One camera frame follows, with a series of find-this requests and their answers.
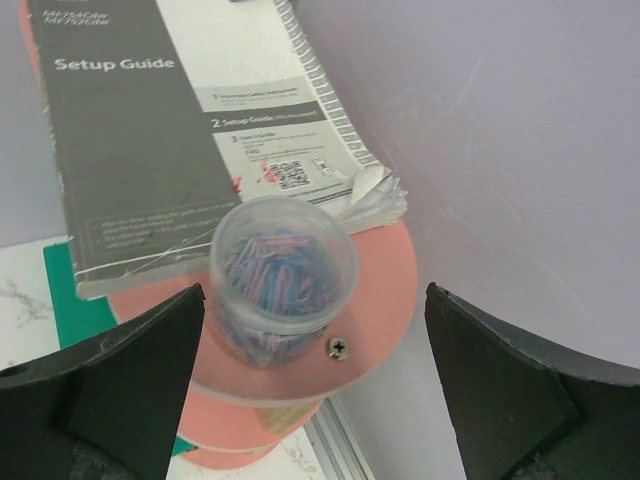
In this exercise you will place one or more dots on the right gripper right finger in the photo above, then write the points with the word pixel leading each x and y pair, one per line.
pixel 524 407

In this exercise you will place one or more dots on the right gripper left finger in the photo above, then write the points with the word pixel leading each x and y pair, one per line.
pixel 108 407

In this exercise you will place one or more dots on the green cutting mat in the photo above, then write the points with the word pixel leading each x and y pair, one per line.
pixel 76 319

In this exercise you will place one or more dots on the pink tiered shelf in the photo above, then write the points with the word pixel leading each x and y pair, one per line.
pixel 234 414

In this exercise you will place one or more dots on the shelf screw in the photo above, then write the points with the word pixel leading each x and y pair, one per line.
pixel 338 348

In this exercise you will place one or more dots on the clear jar of clips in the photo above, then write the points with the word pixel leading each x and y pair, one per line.
pixel 281 271

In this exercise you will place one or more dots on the setup guide booklet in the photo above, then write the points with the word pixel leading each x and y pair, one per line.
pixel 164 115

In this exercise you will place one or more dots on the aluminium rail frame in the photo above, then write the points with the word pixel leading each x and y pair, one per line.
pixel 335 444

